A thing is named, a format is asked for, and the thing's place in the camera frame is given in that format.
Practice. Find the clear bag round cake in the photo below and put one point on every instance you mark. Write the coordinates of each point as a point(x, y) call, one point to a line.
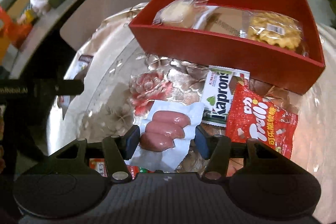
point(182, 13)

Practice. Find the white purple snack packet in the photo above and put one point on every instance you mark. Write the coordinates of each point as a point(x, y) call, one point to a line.
point(78, 71)

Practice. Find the sausage pack white wrapper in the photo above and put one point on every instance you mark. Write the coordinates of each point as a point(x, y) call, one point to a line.
point(166, 134)

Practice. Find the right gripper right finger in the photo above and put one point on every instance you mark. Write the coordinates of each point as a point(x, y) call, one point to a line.
point(216, 149)

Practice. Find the grey coffee table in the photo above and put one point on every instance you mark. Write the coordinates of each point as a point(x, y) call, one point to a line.
point(56, 37)

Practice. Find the red green stick packet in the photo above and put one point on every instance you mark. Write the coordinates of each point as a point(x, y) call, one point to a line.
point(107, 169)

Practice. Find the Kapron wafer packet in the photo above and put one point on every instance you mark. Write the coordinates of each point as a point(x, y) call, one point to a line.
point(218, 93)

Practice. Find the orange plastic bag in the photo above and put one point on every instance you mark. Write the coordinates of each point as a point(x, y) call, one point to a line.
point(13, 34)

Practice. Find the yellow toast bread bag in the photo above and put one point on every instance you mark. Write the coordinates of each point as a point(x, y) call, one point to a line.
point(225, 20)

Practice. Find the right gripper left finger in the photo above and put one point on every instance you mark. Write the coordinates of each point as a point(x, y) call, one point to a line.
point(118, 149)

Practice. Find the floral table cloth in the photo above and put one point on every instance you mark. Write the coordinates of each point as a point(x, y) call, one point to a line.
point(104, 107)

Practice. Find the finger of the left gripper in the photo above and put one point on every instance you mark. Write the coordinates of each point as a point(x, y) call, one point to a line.
point(69, 87)

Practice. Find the red rectangular storage box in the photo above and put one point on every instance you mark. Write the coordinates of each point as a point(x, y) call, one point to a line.
point(269, 64)

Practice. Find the clear bag yellow cookies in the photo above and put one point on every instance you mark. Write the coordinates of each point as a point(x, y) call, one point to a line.
point(274, 29)

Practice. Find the red Trolli candy bag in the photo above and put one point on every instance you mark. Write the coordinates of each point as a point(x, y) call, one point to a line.
point(252, 116)

